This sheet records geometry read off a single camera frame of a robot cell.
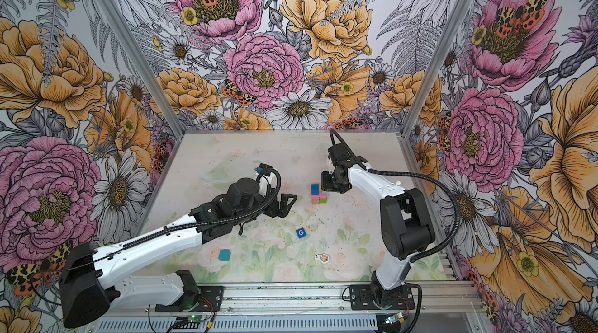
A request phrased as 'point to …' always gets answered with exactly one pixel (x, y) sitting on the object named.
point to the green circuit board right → (397, 317)
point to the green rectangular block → (323, 201)
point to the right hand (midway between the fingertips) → (327, 192)
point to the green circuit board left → (195, 318)
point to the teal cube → (224, 255)
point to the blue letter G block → (301, 233)
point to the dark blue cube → (314, 189)
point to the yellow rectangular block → (320, 188)
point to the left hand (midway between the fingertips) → (283, 200)
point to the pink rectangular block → (316, 198)
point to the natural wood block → (315, 201)
